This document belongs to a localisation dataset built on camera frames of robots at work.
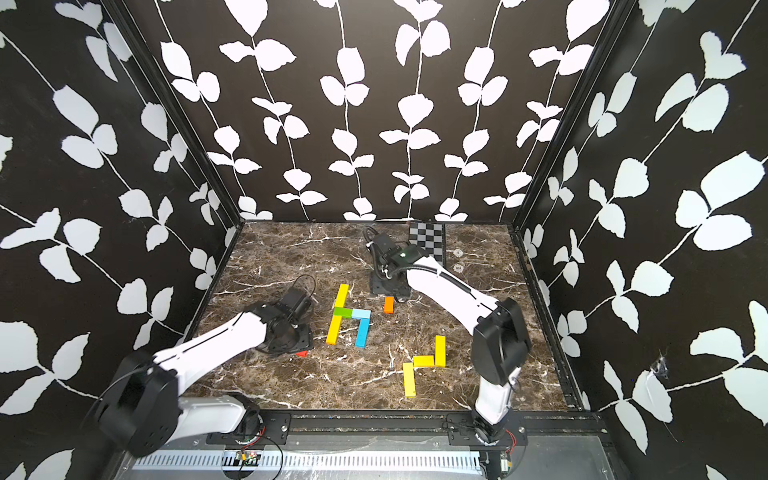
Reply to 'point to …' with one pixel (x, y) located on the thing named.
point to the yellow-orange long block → (333, 330)
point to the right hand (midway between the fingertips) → (380, 286)
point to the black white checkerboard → (430, 236)
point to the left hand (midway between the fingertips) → (305, 341)
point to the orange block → (389, 305)
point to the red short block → (303, 353)
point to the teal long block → (362, 333)
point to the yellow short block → (423, 361)
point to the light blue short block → (361, 314)
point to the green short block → (346, 313)
